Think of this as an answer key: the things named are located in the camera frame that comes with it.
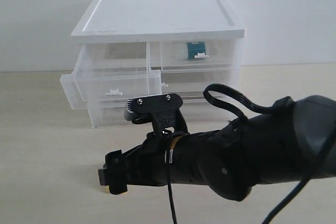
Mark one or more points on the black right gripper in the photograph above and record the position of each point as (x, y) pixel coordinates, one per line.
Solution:
(138, 167)

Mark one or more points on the yellow cheese wedge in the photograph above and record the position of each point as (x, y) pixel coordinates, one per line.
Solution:
(115, 191)

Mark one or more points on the white bottle blue label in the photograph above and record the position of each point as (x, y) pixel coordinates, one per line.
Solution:
(195, 50)

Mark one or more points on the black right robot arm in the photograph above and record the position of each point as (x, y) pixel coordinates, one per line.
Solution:
(266, 149)

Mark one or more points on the white plastic drawer cabinet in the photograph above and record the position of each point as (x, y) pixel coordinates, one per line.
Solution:
(122, 21)

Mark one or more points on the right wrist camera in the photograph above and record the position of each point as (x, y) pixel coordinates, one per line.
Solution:
(162, 111)

